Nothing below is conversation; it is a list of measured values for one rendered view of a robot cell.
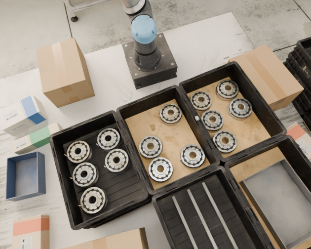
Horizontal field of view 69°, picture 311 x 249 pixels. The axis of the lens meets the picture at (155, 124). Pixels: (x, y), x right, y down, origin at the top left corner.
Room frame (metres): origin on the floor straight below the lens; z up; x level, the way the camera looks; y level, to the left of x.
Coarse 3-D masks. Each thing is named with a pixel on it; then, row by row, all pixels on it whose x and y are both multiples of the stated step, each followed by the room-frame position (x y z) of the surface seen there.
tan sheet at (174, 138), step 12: (156, 108) 0.50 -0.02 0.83; (132, 120) 0.46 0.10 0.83; (144, 120) 0.45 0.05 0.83; (156, 120) 0.44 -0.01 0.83; (132, 132) 0.40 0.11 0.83; (144, 132) 0.39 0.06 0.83; (156, 132) 0.38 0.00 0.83; (168, 132) 0.37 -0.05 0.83; (180, 132) 0.36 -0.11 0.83; (192, 132) 0.35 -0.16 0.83; (168, 144) 0.31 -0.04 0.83; (180, 144) 0.31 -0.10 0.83; (168, 156) 0.26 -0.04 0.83; (192, 156) 0.24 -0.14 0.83; (180, 168) 0.20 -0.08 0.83; (168, 180) 0.16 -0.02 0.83
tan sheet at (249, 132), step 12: (216, 84) 0.58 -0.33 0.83; (216, 96) 0.52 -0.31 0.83; (240, 96) 0.50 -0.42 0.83; (216, 108) 0.45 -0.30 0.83; (240, 108) 0.44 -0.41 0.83; (228, 120) 0.39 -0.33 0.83; (252, 120) 0.37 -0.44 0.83; (240, 132) 0.32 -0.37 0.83; (252, 132) 0.31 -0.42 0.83; (264, 132) 0.30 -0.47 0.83; (240, 144) 0.26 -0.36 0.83; (252, 144) 0.26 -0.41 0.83; (228, 156) 0.22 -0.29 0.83
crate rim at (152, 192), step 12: (180, 96) 0.49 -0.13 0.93; (120, 108) 0.48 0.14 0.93; (120, 120) 0.42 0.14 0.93; (204, 132) 0.31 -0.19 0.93; (132, 144) 0.30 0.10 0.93; (216, 156) 0.21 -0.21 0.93; (204, 168) 0.17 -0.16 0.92; (144, 180) 0.15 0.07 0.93; (180, 180) 0.13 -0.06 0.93; (156, 192) 0.10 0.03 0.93
